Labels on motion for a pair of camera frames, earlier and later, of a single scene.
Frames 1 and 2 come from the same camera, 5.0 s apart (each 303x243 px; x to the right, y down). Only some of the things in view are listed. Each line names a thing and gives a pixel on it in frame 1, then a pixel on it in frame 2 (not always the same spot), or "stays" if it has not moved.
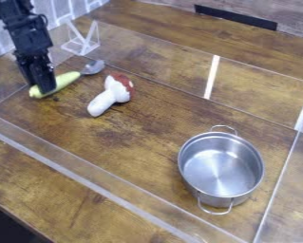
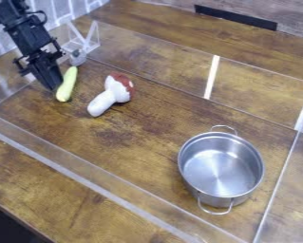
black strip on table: (236, 17) stays
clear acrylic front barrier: (107, 184) stays
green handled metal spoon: (64, 79) to (64, 91)
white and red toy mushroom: (117, 90) stays
